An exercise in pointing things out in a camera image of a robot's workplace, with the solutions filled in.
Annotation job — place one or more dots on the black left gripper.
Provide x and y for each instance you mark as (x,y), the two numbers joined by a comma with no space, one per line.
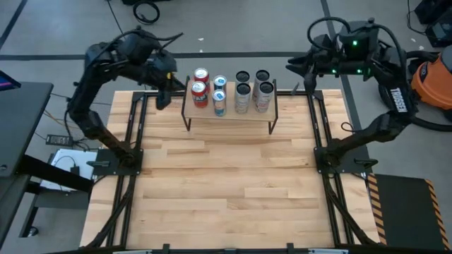
(162,70)

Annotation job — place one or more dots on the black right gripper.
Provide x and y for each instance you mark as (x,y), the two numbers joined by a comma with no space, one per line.
(353,53)

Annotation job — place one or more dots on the orange-red soda can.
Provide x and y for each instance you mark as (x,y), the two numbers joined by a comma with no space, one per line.
(199,97)

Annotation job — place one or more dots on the red cola can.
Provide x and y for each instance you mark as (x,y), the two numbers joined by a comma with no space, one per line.
(201,74)

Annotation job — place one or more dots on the white Celsius Peach Vibe can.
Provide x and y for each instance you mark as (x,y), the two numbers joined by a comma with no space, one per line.
(264,98)
(262,75)

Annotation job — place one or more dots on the silver and blue slim can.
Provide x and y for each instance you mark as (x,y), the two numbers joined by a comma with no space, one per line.
(219,104)

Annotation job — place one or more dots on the blue Red Bull can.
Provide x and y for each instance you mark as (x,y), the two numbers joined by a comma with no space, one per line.
(220,81)

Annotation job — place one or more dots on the white Celsius can orange print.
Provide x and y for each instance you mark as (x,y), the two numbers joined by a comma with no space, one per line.
(243,76)

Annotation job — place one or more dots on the silver can with black lid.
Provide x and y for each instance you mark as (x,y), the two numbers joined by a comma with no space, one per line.
(243,100)

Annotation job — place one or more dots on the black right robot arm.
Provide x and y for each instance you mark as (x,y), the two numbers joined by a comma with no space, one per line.
(399,100)

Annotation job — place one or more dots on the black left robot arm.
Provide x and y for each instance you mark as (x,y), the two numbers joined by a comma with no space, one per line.
(88,127)

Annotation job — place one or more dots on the black power adapter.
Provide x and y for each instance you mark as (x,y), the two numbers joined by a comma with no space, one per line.
(59,140)

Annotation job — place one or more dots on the white flat box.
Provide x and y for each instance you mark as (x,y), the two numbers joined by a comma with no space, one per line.
(63,158)

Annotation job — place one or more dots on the orange shop vacuum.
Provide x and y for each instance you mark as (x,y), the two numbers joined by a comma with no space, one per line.
(432,84)
(434,126)

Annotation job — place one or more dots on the black equipment case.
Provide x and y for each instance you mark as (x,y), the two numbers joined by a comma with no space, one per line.
(438,21)

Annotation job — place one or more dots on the black desk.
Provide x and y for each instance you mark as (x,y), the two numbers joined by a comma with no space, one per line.
(21,123)

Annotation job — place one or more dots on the black computer monitor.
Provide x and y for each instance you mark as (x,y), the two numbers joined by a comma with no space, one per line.
(7,82)

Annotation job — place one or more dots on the black mat with hazard stripes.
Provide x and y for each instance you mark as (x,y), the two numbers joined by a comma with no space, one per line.
(402,211)

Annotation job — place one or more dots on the black aluminium rig frame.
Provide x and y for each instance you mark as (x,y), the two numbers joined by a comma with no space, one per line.
(155,94)

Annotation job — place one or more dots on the wooden shelf with black frame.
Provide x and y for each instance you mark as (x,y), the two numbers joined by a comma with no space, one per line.
(229,116)

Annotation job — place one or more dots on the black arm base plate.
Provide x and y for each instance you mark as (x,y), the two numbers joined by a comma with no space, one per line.
(106,166)
(353,160)

